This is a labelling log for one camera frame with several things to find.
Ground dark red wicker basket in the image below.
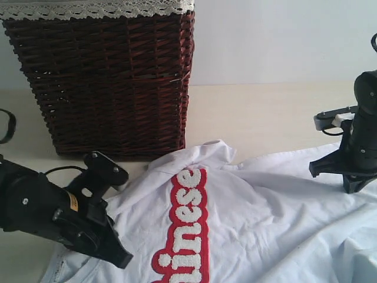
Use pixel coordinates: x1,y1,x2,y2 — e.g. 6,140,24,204
2,11,195,161

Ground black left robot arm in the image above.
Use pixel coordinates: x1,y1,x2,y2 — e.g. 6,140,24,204
1,151,133,269

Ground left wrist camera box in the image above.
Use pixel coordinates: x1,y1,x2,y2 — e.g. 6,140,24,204
67,151,129,205

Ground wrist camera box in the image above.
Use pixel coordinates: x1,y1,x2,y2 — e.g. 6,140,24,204
67,151,129,205
313,106,358,131

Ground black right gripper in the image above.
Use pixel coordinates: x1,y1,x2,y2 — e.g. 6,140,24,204
309,120,376,194

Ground thin black left cable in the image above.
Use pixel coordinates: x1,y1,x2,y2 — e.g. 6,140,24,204
44,165,88,175

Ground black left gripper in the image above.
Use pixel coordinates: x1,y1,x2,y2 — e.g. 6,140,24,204
49,188,133,269

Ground white t-shirt with red lettering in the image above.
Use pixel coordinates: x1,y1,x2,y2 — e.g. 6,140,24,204
42,140,376,282

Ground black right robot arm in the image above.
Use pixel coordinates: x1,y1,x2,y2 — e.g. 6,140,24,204
309,71,376,194

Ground white lace cloth trim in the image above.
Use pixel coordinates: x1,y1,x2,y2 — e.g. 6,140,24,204
1,0,195,20

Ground black cable loop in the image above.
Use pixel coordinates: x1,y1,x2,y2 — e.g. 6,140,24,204
320,126,344,136

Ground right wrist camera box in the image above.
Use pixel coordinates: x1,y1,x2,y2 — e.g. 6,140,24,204
313,106,358,131

